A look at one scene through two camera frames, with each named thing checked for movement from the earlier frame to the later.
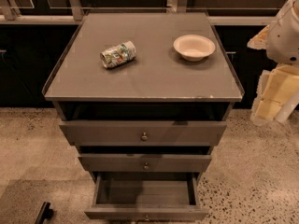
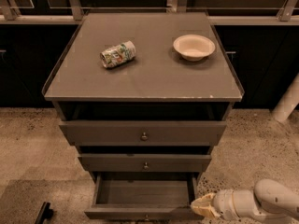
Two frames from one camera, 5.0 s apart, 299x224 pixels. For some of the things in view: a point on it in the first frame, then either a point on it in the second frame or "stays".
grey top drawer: (139, 133) stays
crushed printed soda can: (119, 54) stays
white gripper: (284, 39) -> (221, 202)
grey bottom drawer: (145, 196) stays
